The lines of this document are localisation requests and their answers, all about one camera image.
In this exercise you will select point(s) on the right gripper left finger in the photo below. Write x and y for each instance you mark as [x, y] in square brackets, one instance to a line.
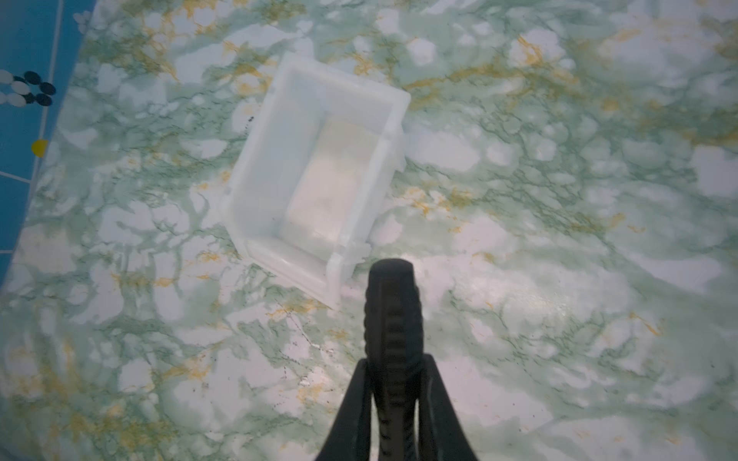
[350, 436]

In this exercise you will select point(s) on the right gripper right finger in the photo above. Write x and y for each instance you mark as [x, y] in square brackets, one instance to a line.
[441, 437]

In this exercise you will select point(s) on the black handled screwdriver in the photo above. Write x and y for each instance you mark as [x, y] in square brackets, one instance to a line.
[394, 347]

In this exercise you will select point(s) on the white plastic bin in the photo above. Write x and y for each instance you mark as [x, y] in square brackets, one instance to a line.
[309, 183]

